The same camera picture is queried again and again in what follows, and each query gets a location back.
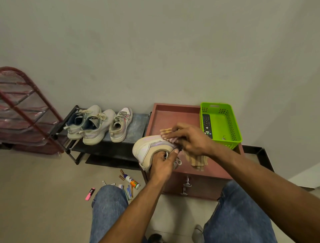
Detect person's left hand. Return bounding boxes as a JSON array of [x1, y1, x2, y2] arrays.
[[149, 148, 180, 185]]

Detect person's right hand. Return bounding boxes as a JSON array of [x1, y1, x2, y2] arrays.
[[164, 122, 217, 158]]

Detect black remote control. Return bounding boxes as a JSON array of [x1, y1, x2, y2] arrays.
[[202, 113, 213, 140]]

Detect striped yellow cleaning cloth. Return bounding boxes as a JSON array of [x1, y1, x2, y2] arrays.
[[160, 128, 208, 172]]

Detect white pink sneaker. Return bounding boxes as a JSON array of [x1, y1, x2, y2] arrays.
[[132, 135, 182, 173], [109, 107, 133, 143]]

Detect white orange glue tube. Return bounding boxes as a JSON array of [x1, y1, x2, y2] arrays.
[[123, 174, 141, 190]]

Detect red-brown drawer cabinet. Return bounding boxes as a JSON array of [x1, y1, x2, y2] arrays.
[[141, 103, 245, 202]]

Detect grey-blue sneaker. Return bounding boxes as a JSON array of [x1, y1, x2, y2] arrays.
[[79, 109, 117, 146], [63, 104, 102, 140]]

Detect person's right forearm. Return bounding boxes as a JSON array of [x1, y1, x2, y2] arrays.
[[207, 146, 320, 243]]

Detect person's left forearm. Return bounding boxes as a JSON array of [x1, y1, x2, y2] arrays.
[[99, 175, 167, 243]]

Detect person's grey slipper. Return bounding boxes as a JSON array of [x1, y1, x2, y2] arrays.
[[192, 224, 204, 243]]

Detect person's right leg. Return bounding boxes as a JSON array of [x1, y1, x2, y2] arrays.
[[203, 180, 278, 243]]

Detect green plastic basket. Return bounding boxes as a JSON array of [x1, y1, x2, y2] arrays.
[[199, 102, 243, 150]]

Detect black shoe rack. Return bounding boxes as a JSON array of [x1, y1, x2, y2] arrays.
[[50, 105, 152, 171]]

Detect black stool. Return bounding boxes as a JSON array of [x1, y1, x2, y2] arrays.
[[147, 233, 164, 243]]

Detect black baseboard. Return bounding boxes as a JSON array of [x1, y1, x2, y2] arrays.
[[242, 145, 320, 192]]

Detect red metal rack plastic-wrapped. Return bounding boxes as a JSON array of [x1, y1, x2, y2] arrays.
[[0, 66, 65, 155]]

